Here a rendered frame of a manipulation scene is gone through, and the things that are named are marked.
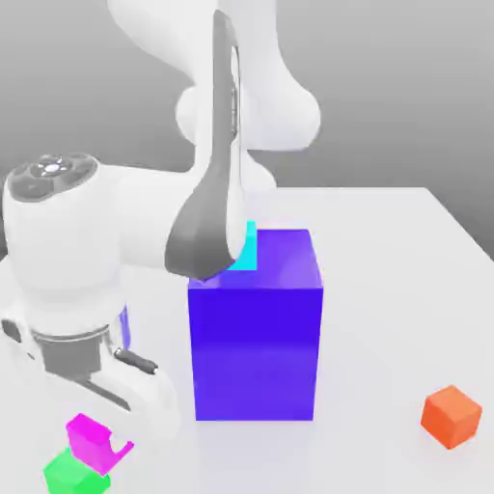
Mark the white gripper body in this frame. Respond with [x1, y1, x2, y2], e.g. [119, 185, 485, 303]
[46, 356, 183, 451]

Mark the small magenta cube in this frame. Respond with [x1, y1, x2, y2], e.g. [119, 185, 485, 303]
[65, 412, 135, 477]

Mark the small green cube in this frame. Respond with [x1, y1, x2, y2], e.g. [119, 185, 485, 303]
[41, 447, 112, 494]

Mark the small cyan cube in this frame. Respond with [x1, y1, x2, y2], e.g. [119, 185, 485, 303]
[225, 220, 259, 272]

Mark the small orange cube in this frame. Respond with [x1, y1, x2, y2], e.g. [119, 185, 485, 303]
[420, 384, 484, 452]

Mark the large blue box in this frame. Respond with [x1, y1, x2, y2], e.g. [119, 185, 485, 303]
[187, 228, 324, 423]

